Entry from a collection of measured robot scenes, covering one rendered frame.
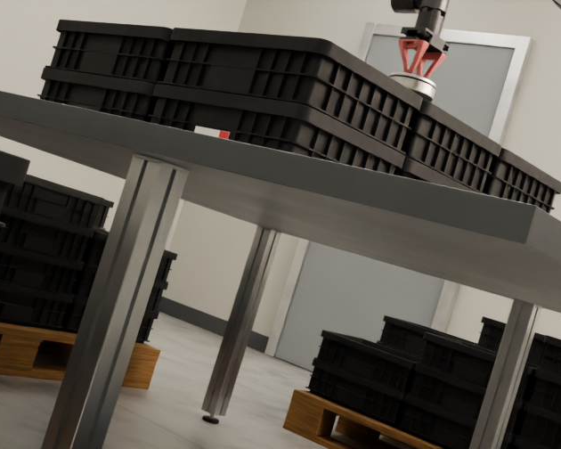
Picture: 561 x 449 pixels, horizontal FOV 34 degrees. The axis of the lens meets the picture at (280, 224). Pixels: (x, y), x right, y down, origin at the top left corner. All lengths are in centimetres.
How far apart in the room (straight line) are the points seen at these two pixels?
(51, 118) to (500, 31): 414
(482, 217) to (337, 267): 444
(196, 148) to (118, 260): 22
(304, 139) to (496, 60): 382
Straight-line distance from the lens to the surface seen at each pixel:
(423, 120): 172
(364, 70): 156
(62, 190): 291
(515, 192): 203
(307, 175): 107
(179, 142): 121
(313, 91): 149
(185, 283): 611
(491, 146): 190
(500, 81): 520
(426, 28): 198
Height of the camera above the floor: 58
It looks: 2 degrees up
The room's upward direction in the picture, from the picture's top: 17 degrees clockwise
